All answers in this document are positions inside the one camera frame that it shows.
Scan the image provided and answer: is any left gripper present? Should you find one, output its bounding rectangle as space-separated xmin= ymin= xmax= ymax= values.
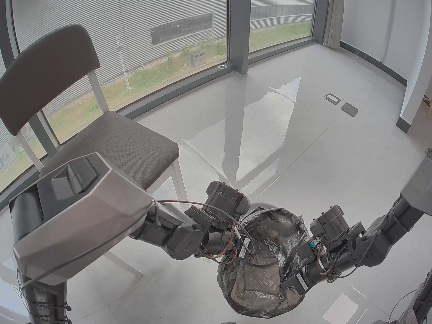
xmin=202 ymin=230 xmax=254 ymax=266

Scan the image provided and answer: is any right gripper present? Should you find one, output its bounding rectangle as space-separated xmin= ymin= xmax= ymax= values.
xmin=281 ymin=243 xmax=342 ymax=297

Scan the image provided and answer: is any black plastic bag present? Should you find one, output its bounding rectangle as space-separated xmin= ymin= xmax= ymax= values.
xmin=216 ymin=207 xmax=313 ymax=319

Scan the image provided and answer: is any window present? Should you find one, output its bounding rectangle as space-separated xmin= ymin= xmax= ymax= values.
xmin=0 ymin=0 xmax=333 ymax=212

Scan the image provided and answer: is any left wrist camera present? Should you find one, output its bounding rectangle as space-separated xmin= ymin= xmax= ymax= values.
xmin=205 ymin=181 xmax=251 ymax=223

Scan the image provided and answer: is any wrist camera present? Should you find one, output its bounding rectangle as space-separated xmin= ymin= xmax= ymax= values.
xmin=205 ymin=181 xmax=251 ymax=223
xmin=310 ymin=205 xmax=366 ymax=250

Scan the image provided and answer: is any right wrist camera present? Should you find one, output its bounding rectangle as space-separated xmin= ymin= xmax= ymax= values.
xmin=310 ymin=205 xmax=366 ymax=250

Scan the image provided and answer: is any grey chair with white frame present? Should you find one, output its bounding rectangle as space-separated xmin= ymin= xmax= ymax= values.
xmin=0 ymin=24 xmax=189 ymax=279

